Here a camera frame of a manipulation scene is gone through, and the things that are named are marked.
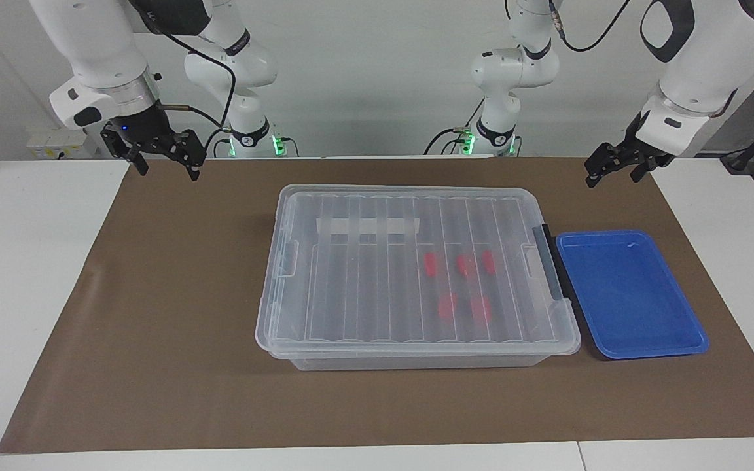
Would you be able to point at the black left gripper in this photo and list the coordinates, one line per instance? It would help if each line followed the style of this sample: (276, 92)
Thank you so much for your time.
(639, 149)

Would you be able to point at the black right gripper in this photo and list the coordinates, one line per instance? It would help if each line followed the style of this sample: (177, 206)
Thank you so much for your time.
(144, 131)

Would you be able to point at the red plastic block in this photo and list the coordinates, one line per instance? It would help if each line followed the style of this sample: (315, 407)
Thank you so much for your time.
(429, 263)
(480, 309)
(446, 305)
(463, 265)
(488, 261)

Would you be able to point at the clear ribbed plastic lid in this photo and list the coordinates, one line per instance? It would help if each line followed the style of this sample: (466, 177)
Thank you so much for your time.
(377, 288)

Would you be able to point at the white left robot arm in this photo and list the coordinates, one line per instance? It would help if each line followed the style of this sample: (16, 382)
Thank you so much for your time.
(704, 65)

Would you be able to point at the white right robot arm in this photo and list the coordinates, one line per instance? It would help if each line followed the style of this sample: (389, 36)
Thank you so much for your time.
(89, 46)

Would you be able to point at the black box latch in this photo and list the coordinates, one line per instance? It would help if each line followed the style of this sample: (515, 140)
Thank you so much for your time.
(550, 261)

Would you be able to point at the blue plastic tray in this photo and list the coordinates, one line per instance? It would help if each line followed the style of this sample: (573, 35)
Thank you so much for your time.
(626, 294)

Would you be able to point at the clear plastic storage box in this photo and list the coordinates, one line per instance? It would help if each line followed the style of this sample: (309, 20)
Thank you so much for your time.
(416, 363)

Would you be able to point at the white power strip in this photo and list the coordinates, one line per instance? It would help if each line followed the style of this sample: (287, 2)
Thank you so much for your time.
(56, 144)

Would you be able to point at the brown table mat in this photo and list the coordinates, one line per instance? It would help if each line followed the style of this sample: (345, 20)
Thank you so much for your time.
(154, 327)

